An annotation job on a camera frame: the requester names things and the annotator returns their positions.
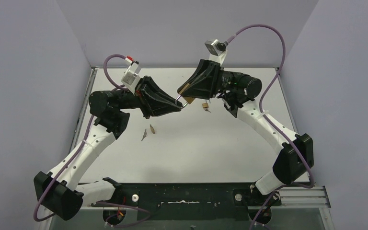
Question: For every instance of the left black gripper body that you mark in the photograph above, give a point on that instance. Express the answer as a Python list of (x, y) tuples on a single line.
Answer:
[(144, 97)]

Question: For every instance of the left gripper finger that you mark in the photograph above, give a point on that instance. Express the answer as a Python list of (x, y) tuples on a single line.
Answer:
[(157, 105), (155, 89)]

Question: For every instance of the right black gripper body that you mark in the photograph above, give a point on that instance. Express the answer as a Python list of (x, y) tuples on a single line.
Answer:
[(227, 81)]

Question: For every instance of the small brass padlock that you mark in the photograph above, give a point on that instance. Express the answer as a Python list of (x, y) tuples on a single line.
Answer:
[(205, 106)]

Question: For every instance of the brass padlock shackle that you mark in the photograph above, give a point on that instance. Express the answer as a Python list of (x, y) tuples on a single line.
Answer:
[(188, 100)]

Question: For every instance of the small silver key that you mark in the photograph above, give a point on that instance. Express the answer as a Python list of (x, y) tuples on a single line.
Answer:
[(144, 134)]

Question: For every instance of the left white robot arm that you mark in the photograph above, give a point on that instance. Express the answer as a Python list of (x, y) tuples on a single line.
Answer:
[(60, 190)]

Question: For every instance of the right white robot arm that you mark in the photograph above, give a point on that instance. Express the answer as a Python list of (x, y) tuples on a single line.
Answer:
[(239, 92)]

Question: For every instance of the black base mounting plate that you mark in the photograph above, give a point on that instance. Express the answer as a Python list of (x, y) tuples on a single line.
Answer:
[(194, 201)]

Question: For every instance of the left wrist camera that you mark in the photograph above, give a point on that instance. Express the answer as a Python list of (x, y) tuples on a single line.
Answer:
[(131, 76)]

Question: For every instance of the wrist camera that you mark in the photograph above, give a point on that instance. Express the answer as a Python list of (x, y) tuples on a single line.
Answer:
[(217, 50), (131, 76)]

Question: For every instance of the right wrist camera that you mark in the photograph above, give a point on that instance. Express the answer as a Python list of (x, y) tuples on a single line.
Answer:
[(217, 50)]

